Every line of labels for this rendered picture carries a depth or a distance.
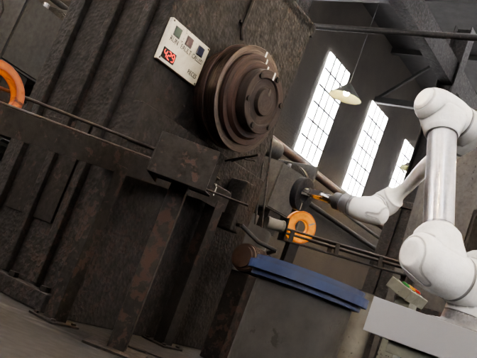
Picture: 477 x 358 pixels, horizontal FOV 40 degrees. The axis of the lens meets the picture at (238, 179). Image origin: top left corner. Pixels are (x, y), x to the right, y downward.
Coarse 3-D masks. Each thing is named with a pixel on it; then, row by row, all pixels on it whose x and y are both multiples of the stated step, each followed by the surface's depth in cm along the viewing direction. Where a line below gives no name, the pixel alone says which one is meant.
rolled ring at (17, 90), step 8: (0, 64) 203; (8, 64) 205; (0, 72) 205; (8, 72) 205; (16, 72) 207; (8, 80) 207; (16, 80) 207; (16, 88) 206; (16, 96) 206; (24, 96) 208; (16, 104) 205
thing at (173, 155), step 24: (168, 144) 216; (192, 144) 216; (168, 168) 214; (192, 168) 215; (216, 168) 241; (168, 192) 226; (168, 216) 224; (168, 240) 227; (144, 264) 222; (144, 288) 220; (120, 312) 219; (96, 336) 229; (120, 336) 218
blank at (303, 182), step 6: (300, 180) 294; (306, 180) 296; (294, 186) 293; (300, 186) 294; (306, 186) 297; (312, 186) 301; (294, 192) 292; (300, 192) 295; (294, 198) 293; (306, 198) 301; (312, 198) 304; (294, 204) 294; (300, 204) 297; (306, 204) 301; (300, 210) 298
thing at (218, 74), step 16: (240, 48) 280; (256, 48) 289; (224, 64) 275; (272, 64) 300; (208, 80) 277; (208, 96) 276; (208, 112) 278; (208, 128) 283; (224, 144) 285; (240, 144) 293; (256, 144) 303
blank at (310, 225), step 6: (288, 216) 314; (294, 216) 312; (300, 216) 313; (306, 216) 314; (294, 222) 312; (306, 222) 314; (312, 222) 315; (294, 228) 312; (306, 228) 316; (312, 228) 315; (300, 234) 313; (312, 234) 315; (294, 240) 312; (300, 240) 313; (306, 240) 314
